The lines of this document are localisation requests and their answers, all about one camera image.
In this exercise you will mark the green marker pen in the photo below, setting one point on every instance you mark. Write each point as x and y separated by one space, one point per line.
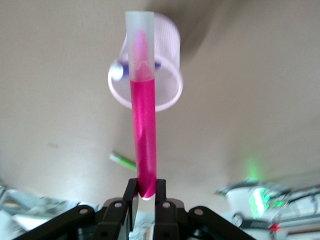
122 161

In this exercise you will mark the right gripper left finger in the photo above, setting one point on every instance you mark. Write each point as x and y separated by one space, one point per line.
115 215

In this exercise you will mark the red base connector cap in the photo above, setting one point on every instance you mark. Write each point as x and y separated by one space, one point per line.
275 227

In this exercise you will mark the pink marker pen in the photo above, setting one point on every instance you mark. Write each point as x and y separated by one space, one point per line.
145 125

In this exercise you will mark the pink plastic cup holder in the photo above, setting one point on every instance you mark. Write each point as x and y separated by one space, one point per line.
170 50

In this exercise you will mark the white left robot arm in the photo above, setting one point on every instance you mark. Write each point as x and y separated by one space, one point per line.
240 200

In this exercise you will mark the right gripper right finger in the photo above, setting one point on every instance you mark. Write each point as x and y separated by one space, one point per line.
167 220

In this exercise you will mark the purple marker pen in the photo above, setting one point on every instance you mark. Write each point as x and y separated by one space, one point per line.
124 72

